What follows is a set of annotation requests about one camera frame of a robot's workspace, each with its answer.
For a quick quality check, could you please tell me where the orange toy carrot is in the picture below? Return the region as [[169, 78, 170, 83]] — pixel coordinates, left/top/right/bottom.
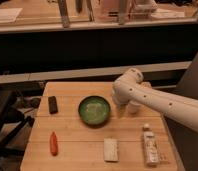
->
[[50, 132, 58, 156]]

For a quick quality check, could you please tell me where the white plastic cup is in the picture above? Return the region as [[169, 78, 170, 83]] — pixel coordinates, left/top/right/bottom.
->
[[127, 101, 141, 114]]

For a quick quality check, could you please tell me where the white tube bottle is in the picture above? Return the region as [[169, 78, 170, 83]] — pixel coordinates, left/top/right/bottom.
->
[[143, 124, 159, 167]]

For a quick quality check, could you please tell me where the black rectangular block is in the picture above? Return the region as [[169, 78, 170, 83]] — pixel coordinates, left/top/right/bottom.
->
[[48, 96, 58, 114]]

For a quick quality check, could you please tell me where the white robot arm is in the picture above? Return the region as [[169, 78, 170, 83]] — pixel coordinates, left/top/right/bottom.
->
[[113, 68, 198, 132]]

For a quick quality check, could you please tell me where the green bowl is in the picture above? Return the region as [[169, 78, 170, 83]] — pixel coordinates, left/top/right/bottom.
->
[[78, 96, 111, 125]]

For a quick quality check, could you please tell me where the white rectangular sponge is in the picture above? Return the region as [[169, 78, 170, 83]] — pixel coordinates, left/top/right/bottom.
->
[[104, 138, 119, 162]]

